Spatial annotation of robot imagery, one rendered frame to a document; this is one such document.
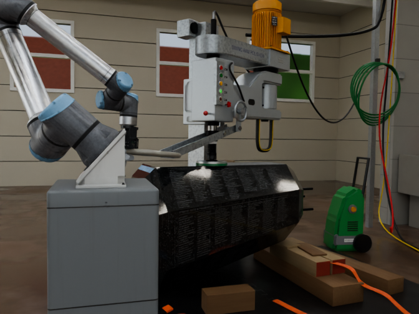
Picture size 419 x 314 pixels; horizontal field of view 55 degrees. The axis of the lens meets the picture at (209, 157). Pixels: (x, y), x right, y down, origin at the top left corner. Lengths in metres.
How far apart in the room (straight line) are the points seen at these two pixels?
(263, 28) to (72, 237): 2.34
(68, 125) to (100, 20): 7.43
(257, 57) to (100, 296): 2.10
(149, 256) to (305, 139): 8.59
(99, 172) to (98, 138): 0.14
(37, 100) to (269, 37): 2.01
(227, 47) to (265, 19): 0.63
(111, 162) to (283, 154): 8.31
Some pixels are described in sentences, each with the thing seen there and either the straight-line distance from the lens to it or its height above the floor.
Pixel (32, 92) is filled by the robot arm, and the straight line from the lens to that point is 1.89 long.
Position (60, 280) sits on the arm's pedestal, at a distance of 1.60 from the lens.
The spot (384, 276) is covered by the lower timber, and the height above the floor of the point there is 0.12.
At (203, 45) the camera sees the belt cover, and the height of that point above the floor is 1.64.
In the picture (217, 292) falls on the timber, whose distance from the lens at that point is 2.50.
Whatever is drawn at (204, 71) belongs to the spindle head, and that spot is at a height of 1.48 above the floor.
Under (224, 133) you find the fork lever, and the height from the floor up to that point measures 1.07.
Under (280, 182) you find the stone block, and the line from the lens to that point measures 2.90.
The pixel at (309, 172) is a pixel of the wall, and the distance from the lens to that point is 10.07.
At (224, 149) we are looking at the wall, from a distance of 9.16.
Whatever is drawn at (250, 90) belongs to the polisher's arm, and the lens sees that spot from 3.02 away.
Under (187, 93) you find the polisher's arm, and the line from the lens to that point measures 3.63.
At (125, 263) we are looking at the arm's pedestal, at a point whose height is 0.57.
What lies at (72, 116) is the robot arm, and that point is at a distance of 1.64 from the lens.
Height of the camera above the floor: 1.05
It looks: 3 degrees down
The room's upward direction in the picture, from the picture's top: 1 degrees clockwise
